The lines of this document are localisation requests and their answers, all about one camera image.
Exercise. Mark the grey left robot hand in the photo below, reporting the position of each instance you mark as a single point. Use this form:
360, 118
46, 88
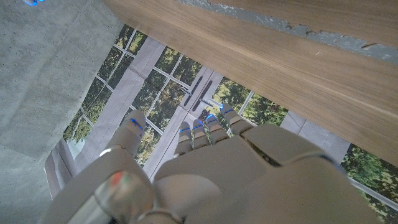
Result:
248, 180

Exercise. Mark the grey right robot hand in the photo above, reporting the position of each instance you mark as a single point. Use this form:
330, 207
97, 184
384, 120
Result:
31, 2

